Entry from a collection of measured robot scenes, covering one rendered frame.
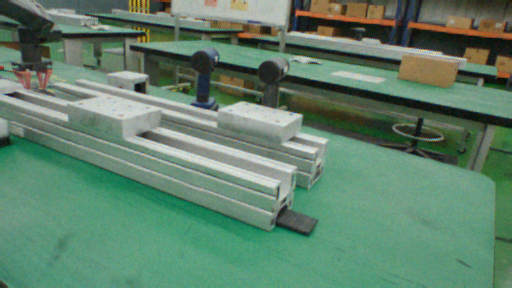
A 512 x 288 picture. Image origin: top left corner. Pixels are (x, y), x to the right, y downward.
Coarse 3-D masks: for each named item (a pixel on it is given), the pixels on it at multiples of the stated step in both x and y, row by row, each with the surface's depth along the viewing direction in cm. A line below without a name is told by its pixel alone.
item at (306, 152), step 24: (72, 96) 105; (96, 96) 100; (120, 96) 106; (144, 96) 102; (168, 120) 91; (192, 120) 87; (216, 120) 92; (240, 144) 82; (264, 144) 79; (288, 144) 77; (312, 144) 82; (312, 168) 76
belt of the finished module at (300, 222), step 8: (280, 216) 65; (288, 216) 65; (296, 216) 65; (304, 216) 65; (280, 224) 63; (288, 224) 62; (296, 224) 63; (304, 224) 63; (312, 224) 63; (304, 232) 61
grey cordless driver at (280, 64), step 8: (264, 64) 95; (272, 64) 95; (280, 64) 98; (288, 64) 105; (264, 72) 96; (272, 72) 95; (280, 72) 96; (264, 80) 96; (272, 80) 96; (280, 80) 102; (272, 88) 100; (264, 96) 101; (272, 96) 101; (264, 104) 101; (272, 104) 101
